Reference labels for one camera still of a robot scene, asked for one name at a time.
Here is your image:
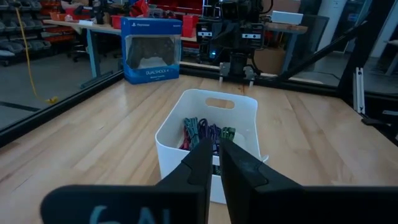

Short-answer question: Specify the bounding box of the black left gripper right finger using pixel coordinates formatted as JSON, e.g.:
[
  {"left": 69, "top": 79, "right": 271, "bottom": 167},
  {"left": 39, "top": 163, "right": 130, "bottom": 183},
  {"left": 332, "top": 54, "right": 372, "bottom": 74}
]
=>
[{"left": 218, "top": 139, "right": 398, "bottom": 224}]

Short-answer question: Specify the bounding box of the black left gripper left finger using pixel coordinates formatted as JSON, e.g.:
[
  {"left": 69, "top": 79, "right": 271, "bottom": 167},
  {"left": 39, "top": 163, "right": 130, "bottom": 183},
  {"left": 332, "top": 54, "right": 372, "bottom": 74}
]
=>
[{"left": 39, "top": 138, "right": 215, "bottom": 224}]

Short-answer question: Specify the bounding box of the red braided USB-C cable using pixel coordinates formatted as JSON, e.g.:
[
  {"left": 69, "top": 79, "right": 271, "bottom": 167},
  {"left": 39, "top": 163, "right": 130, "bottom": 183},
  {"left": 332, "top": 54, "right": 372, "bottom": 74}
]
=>
[{"left": 179, "top": 126, "right": 191, "bottom": 151}]

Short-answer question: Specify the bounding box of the teal braided USB-C cable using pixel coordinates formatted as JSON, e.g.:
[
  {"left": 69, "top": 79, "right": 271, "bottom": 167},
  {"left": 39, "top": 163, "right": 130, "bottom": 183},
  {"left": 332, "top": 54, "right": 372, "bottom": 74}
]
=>
[{"left": 183, "top": 116, "right": 200, "bottom": 151}]

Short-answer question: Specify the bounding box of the purple braided USB-C cable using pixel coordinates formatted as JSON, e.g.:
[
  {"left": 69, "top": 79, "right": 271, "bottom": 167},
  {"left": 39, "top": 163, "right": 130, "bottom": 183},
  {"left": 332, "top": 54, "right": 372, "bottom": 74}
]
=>
[{"left": 197, "top": 118, "right": 222, "bottom": 155}]

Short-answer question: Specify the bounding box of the green braided USB-C cable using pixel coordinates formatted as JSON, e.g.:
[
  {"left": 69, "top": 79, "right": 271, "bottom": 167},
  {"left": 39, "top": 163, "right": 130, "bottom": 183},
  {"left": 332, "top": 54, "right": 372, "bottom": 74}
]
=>
[{"left": 220, "top": 126, "right": 237, "bottom": 143}]

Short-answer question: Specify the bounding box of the red storage bin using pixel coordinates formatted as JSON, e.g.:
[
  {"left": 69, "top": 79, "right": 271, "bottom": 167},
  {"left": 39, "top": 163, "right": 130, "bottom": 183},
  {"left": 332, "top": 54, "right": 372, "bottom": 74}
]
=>
[
  {"left": 182, "top": 13, "right": 200, "bottom": 39},
  {"left": 110, "top": 14, "right": 124, "bottom": 30}
]

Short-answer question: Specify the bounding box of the white plastic bin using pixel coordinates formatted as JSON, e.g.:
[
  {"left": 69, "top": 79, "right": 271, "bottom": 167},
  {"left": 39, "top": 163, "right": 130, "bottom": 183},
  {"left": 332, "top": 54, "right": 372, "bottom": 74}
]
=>
[{"left": 154, "top": 88, "right": 270, "bottom": 205}]

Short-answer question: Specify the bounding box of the wooden table with grey leg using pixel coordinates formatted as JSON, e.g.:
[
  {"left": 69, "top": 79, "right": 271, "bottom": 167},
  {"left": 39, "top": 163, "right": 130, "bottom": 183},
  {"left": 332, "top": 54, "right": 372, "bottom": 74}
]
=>
[{"left": 263, "top": 21, "right": 309, "bottom": 75}]

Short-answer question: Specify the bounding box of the white flat box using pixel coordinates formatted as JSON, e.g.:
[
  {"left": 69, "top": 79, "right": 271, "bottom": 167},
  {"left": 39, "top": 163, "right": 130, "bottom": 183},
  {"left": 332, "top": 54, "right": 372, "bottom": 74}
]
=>
[{"left": 271, "top": 9, "right": 305, "bottom": 26}]

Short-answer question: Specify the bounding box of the blue DualShock 4 controller box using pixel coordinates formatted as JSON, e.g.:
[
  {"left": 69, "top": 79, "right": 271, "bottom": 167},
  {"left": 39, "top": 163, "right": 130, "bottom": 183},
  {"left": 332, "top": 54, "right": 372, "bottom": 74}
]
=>
[{"left": 120, "top": 16, "right": 183, "bottom": 85}]

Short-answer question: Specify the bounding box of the white pillar with sign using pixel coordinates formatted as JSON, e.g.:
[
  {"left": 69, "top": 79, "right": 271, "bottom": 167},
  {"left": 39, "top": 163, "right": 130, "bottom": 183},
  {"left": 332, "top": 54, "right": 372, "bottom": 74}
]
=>
[{"left": 316, "top": 0, "right": 343, "bottom": 51}]

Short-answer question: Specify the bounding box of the silver aluminium extrusion piece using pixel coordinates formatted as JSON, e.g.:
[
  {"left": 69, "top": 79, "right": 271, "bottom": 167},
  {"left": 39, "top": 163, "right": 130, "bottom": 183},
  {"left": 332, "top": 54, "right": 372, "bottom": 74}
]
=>
[{"left": 352, "top": 66, "right": 366, "bottom": 115}]

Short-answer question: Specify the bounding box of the shelf with red bins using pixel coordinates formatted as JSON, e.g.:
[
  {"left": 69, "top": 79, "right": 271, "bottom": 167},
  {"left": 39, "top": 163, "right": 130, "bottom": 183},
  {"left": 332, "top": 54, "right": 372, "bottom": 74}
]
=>
[{"left": 0, "top": 0, "right": 76, "bottom": 67}]

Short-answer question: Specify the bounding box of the black clamp bracket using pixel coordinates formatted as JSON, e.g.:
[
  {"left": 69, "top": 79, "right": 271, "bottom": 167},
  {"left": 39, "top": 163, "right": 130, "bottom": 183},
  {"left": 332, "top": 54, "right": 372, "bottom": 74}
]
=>
[{"left": 361, "top": 110, "right": 398, "bottom": 129}]

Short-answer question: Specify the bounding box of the black aluminium table frame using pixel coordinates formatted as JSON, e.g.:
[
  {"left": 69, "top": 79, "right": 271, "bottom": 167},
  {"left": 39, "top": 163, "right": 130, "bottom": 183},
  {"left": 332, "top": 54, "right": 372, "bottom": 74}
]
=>
[{"left": 0, "top": 0, "right": 398, "bottom": 149}]

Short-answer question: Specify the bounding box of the yellow hanging cable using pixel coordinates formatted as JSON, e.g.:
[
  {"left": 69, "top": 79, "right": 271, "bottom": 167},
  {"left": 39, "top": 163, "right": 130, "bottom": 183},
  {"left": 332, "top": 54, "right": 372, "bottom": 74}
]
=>
[{"left": 14, "top": 7, "right": 59, "bottom": 105}]

